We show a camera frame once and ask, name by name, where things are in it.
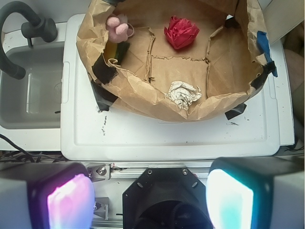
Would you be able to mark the gripper right finger cyan-lit pad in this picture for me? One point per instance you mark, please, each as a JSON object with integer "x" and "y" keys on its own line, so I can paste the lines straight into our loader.
{"x": 266, "y": 192}

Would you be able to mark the gripper left finger pink-lit pad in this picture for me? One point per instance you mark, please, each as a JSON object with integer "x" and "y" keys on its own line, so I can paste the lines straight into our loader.
{"x": 45, "y": 196}

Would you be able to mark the white paper ball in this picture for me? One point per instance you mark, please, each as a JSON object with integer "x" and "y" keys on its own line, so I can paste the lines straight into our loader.
{"x": 183, "y": 94}

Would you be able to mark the grey sink basin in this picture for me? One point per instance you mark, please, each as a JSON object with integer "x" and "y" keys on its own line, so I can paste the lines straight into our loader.
{"x": 33, "y": 102}

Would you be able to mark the blue tape strip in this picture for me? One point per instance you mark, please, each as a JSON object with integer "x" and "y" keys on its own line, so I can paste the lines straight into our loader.
{"x": 264, "y": 47}

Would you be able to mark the brown paper bag tray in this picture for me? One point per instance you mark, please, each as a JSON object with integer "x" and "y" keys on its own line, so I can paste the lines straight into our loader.
{"x": 224, "y": 60}

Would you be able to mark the green yellow sponge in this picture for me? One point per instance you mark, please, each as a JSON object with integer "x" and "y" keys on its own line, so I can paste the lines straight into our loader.
{"x": 116, "y": 51}

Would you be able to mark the crumpled red paper ball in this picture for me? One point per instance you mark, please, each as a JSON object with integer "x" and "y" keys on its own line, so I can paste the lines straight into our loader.
{"x": 181, "y": 32}

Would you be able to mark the pink plush toy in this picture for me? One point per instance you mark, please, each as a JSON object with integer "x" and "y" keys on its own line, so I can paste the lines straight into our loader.
{"x": 119, "y": 28}

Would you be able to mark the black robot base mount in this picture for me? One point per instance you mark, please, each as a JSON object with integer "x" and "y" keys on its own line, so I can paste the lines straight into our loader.
{"x": 166, "y": 198}

